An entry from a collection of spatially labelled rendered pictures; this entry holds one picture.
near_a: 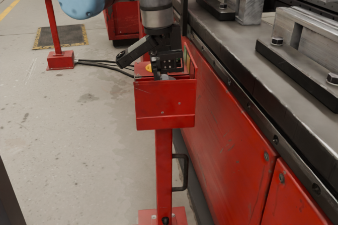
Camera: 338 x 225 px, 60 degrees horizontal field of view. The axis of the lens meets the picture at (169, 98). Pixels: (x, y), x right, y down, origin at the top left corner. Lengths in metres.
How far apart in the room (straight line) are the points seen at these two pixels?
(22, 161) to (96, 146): 0.41
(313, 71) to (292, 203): 0.24
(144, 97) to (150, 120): 0.07
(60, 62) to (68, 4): 2.35
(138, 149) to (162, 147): 0.84
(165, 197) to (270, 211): 0.52
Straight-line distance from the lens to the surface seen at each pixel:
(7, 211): 1.18
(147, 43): 0.71
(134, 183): 1.57
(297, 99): 0.56
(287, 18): 0.75
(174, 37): 0.71
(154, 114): 0.77
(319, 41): 0.66
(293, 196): 0.56
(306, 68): 0.61
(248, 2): 0.95
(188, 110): 0.77
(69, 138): 1.94
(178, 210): 1.30
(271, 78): 0.62
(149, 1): 0.67
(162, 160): 0.97
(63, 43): 3.58
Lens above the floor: 1.13
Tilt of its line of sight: 30 degrees down
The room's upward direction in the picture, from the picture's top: straight up
